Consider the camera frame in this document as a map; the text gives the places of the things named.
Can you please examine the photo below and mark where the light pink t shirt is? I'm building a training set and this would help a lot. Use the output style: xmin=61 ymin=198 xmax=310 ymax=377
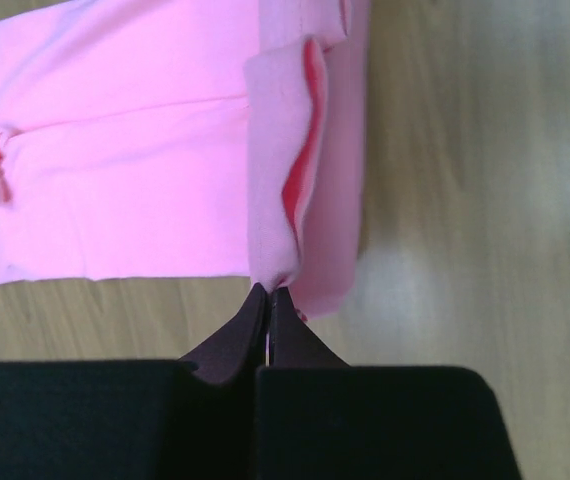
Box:
xmin=0 ymin=1 xmax=370 ymax=317

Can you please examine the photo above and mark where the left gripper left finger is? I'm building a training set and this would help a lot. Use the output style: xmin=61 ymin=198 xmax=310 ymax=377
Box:
xmin=0 ymin=286 xmax=267 ymax=479

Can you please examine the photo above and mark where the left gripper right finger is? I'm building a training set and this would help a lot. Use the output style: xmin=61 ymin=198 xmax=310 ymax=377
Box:
xmin=256 ymin=289 xmax=520 ymax=479

